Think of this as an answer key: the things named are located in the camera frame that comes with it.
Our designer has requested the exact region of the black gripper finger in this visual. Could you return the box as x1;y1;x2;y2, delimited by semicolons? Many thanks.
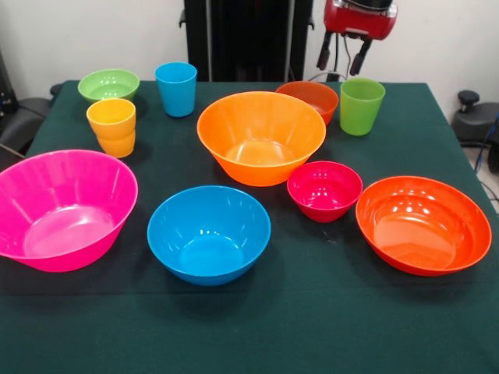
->
316;32;333;71
349;38;373;77

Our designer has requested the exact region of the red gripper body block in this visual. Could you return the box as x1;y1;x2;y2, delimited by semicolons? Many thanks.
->
323;0;399;42

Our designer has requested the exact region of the small red-orange bowl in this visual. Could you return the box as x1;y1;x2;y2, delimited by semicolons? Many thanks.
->
274;80;340;125

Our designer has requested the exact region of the green cup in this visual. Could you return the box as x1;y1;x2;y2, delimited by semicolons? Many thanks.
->
339;78;387;137

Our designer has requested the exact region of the large orange bowl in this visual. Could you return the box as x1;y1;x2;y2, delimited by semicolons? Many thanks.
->
196;90;327;188

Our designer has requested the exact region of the small crimson bowl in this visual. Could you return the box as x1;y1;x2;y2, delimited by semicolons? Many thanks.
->
286;161;364;224

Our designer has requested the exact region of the blue cup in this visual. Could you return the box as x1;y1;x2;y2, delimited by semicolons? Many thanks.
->
154;62;198;118

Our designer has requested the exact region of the wide red-orange bowl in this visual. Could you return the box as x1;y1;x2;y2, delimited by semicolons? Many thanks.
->
355;175;493;277

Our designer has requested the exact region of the blue bowl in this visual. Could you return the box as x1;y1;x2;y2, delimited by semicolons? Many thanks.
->
147;185;272;288

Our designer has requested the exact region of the green bowl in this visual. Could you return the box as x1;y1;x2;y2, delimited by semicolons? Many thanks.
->
76;68;141;104

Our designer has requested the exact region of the yellow cup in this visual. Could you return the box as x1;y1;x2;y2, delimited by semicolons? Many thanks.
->
86;97;137;141
96;130;136;159

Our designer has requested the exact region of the dark green tablecloth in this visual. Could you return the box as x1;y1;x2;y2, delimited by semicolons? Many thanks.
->
0;79;499;374

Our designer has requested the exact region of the large magenta bowl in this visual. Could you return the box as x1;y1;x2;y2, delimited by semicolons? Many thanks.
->
0;149;140;273

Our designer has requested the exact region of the grey pedestal foot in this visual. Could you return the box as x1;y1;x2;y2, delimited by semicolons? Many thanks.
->
0;97;54;157
451;90;499;146

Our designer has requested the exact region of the blue cable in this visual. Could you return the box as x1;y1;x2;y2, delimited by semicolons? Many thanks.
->
472;112;499;175

